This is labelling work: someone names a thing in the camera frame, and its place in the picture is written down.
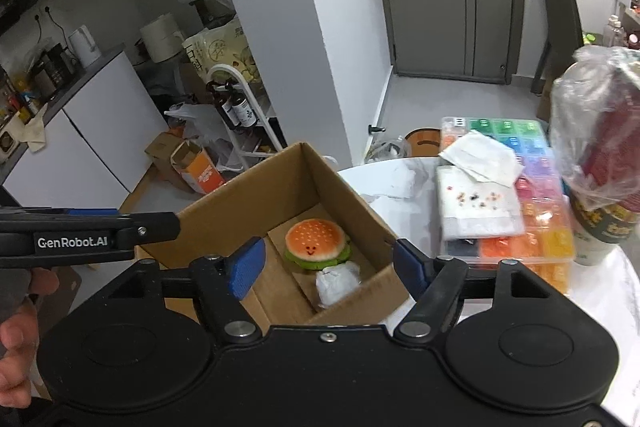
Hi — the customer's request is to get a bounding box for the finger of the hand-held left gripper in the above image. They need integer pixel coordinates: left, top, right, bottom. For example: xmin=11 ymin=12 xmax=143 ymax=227
xmin=0 ymin=211 xmax=182 ymax=242
xmin=0 ymin=206 xmax=120 ymax=222

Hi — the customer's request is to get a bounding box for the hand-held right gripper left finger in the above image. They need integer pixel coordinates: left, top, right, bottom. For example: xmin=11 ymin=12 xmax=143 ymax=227
xmin=136 ymin=237 xmax=267 ymax=344

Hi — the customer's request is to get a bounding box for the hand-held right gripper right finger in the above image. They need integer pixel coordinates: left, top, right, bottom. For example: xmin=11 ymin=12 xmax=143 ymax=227
xmin=391 ymin=237 xmax=551 ymax=344

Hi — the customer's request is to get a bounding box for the brown cardboard box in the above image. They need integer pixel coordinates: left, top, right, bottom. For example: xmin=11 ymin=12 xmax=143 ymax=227
xmin=134 ymin=141 xmax=426 ymax=327

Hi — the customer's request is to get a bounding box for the person's left hand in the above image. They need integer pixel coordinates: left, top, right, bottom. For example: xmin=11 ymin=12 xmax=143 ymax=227
xmin=0 ymin=267 xmax=61 ymax=409

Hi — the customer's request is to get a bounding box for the orange cardboard carton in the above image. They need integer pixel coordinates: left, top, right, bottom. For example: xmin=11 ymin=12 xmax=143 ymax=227
xmin=170 ymin=141 xmax=225 ymax=196

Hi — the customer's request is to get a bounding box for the burger plush toy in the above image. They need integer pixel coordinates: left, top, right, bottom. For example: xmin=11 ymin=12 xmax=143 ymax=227
xmin=284 ymin=217 xmax=353 ymax=273

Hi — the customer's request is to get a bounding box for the white crumpled tissue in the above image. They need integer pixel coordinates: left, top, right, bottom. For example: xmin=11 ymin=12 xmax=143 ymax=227
xmin=360 ymin=164 xmax=417 ymax=200

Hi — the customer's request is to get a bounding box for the white bead board pack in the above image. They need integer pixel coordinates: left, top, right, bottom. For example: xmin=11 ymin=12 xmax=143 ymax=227
xmin=436 ymin=164 xmax=526 ymax=241

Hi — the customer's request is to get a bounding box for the white kitchen cabinet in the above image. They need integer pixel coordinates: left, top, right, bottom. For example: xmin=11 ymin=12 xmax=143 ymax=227
xmin=0 ymin=46 xmax=170 ymax=208

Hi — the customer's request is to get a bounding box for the beige cloth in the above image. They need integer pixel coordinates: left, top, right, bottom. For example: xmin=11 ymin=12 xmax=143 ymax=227
xmin=19 ymin=103 xmax=50 ymax=153

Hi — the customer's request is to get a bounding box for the white plastic bag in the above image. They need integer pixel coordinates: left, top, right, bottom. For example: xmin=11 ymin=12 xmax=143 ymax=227
xmin=164 ymin=103 xmax=221 ymax=146

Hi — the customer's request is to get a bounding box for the crumpled plastic bag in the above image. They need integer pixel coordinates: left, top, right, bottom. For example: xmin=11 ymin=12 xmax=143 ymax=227
xmin=367 ymin=137 xmax=412 ymax=164

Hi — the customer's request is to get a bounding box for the orange round stool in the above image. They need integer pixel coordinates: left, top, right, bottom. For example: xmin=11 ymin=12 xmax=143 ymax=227
xmin=404 ymin=129 xmax=442 ymax=158

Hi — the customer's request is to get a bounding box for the white folded paper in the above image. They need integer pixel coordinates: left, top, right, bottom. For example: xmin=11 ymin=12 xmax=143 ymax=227
xmin=439 ymin=130 xmax=524 ymax=186

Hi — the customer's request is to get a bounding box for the dark bottle white label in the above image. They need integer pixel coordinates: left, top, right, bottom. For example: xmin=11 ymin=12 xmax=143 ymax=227
xmin=226 ymin=82 xmax=259 ymax=128
xmin=211 ymin=82 xmax=242 ymax=130

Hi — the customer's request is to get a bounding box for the row of condiment bottles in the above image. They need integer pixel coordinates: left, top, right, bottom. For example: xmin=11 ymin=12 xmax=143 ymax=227
xmin=0 ymin=67 xmax=42 ymax=128

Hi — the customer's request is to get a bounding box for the white metal rack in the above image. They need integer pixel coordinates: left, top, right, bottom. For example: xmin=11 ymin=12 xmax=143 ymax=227
xmin=206 ymin=63 xmax=289 ymax=170

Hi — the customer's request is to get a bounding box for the black kitchen appliance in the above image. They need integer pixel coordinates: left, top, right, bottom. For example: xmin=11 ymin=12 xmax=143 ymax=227
xmin=31 ymin=43 xmax=77 ymax=104

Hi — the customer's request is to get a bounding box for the colourful bead organizer box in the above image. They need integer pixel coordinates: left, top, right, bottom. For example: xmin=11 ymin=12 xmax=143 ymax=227
xmin=439 ymin=117 xmax=576 ymax=296

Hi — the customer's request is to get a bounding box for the white electric kettle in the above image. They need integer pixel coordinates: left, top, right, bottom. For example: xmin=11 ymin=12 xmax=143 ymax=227
xmin=67 ymin=27 xmax=103 ymax=69

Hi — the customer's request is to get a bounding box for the yellow rice bag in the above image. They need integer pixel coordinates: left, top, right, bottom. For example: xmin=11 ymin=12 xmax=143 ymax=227
xmin=181 ymin=18 xmax=264 ymax=84

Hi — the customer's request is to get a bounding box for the clear plastic bag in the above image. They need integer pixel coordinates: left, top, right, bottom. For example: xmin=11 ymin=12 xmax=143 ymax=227
xmin=550 ymin=46 xmax=640 ymax=214

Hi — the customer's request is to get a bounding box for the dark chair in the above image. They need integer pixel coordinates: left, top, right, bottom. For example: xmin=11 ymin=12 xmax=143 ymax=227
xmin=531 ymin=0 xmax=585 ymax=96

